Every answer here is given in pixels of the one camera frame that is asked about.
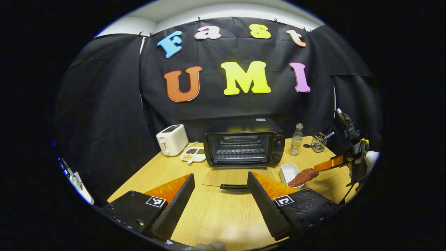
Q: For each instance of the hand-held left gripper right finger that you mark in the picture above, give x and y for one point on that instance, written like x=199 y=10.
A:
x=266 y=209

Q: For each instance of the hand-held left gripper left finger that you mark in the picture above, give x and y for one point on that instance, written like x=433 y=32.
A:
x=176 y=209

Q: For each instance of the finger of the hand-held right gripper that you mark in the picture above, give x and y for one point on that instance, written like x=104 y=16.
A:
x=331 y=163

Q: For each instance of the brown meat piece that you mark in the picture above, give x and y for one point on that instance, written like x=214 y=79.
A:
x=301 y=177

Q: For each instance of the black electric oven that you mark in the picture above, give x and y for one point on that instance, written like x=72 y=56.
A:
x=240 y=150

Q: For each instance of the metal spoon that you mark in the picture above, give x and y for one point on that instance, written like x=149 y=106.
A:
x=329 y=135

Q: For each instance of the clear glass bottle yellow label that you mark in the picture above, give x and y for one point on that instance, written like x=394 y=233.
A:
x=296 y=143

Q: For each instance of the white rectangular dish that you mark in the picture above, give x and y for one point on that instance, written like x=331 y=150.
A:
x=287 y=172

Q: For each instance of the white divided plate of grains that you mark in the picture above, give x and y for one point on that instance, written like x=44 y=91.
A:
x=193 y=156

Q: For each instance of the white toaster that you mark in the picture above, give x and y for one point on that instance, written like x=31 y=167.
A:
x=170 y=139

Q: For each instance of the white and blue object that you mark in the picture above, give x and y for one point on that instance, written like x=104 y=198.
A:
x=82 y=190

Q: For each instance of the black backdrop cloth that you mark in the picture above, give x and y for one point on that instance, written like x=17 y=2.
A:
x=216 y=108

